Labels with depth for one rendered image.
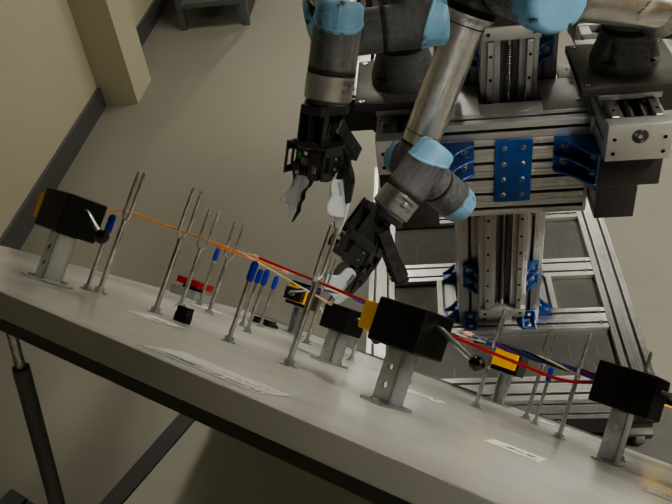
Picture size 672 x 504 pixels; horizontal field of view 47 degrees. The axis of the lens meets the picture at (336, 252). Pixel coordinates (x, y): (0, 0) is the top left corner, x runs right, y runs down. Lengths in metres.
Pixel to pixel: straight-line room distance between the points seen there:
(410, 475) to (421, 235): 2.47
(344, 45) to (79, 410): 1.97
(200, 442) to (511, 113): 1.01
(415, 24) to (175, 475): 0.92
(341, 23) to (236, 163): 2.72
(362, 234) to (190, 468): 0.55
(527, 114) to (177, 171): 2.37
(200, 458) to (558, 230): 1.77
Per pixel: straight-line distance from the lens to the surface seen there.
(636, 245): 3.21
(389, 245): 1.40
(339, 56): 1.18
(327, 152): 1.18
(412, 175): 1.38
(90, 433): 2.77
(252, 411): 0.46
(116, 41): 4.51
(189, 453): 1.55
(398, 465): 0.42
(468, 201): 1.48
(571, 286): 2.68
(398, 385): 0.67
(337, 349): 0.94
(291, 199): 1.27
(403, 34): 1.28
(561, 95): 1.94
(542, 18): 1.37
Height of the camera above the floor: 1.99
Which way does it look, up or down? 39 degrees down
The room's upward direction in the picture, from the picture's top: 8 degrees counter-clockwise
